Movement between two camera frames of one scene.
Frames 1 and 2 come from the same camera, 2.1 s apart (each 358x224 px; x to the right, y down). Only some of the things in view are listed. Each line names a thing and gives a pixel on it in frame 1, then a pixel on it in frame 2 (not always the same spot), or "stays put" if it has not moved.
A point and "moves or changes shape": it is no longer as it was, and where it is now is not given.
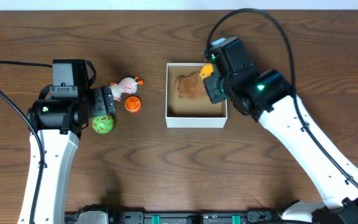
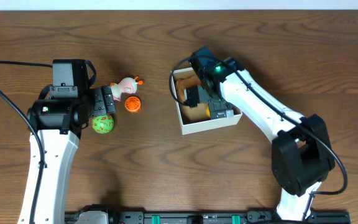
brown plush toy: x=191 y=86 stays put
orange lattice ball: x=132 y=104 stays put
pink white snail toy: x=127 y=85 stays put
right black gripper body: x=220 y=89 -> x=218 y=106
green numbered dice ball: x=102 y=124 stays put
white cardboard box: x=178 y=111 -> x=196 y=119
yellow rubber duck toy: x=206 y=70 moves or changes shape
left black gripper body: x=102 y=100 stays put
